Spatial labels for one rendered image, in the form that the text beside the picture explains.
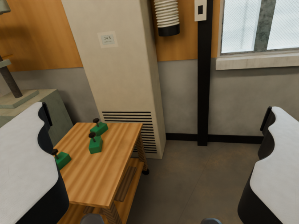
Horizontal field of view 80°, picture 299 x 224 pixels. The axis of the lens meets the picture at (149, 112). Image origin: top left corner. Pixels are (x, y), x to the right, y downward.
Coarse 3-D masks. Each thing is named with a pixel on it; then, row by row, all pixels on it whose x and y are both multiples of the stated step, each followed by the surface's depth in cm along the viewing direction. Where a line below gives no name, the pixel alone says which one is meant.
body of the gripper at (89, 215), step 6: (84, 216) 5; (90, 216) 5; (96, 216) 5; (84, 222) 5; (90, 222) 5; (96, 222) 5; (102, 222) 5; (204, 222) 5; (210, 222) 5; (216, 222) 5
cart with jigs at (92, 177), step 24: (96, 120) 126; (72, 144) 125; (96, 144) 113; (120, 144) 118; (72, 168) 105; (96, 168) 103; (120, 168) 100; (144, 168) 153; (72, 192) 91; (96, 192) 89; (120, 192) 125; (72, 216) 117; (120, 216) 112
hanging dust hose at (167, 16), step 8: (160, 0) 112; (168, 0) 111; (176, 0) 114; (160, 8) 115; (168, 8) 113; (176, 8) 116; (160, 16) 118; (168, 16) 116; (176, 16) 119; (160, 24) 120; (168, 24) 118; (176, 24) 120; (160, 32) 123; (168, 32) 120; (176, 32) 122
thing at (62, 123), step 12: (0, 0) 113; (0, 12) 116; (0, 60) 141; (0, 72) 144; (12, 84) 150; (12, 96) 161; (24, 96) 156; (36, 96) 164; (48, 96) 164; (60, 96) 178; (0, 108) 151; (12, 108) 148; (24, 108) 144; (48, 108) 165; (60, 108) 178; (0, 120) 143; (60, 120) 178; (48, 132) 165; (60, 132) 179
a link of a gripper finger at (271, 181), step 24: (264, 120) 10; (288, 120) 9; (264, 144) 8; (288, 144) 7; (264, 168) 6; (288, 168) 6; (264, 192) 5; (288, 192) 5; (240, 216) 6; (264, 216) 5; (288, 216) 5
